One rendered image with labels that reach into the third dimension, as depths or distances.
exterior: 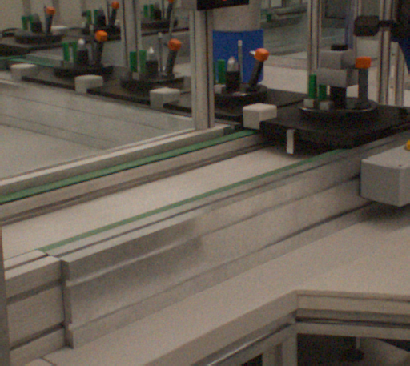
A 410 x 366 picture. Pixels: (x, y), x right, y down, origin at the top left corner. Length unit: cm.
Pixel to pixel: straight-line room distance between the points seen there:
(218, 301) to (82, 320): 18
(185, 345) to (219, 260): 16
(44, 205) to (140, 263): 28
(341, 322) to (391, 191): 23
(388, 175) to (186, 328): 43
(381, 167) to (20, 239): 52
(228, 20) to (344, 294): 144
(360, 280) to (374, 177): 21
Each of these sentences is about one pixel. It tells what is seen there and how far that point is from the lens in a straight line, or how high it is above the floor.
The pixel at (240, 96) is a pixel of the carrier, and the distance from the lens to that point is 161.
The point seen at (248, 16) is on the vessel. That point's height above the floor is 105.
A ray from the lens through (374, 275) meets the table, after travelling 112.
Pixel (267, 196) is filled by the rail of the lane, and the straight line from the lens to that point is 112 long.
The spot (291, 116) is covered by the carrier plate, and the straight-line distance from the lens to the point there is 151.
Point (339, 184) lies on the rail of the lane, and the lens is 125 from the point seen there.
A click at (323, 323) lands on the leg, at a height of 80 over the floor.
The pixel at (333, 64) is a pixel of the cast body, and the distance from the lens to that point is 148.
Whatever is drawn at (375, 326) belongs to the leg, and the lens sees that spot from 112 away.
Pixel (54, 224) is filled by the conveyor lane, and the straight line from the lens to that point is 116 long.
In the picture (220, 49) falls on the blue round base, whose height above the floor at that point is 96.
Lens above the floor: 130
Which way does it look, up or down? 16 degrees down
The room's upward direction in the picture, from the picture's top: 2 degrees counter-clockwise
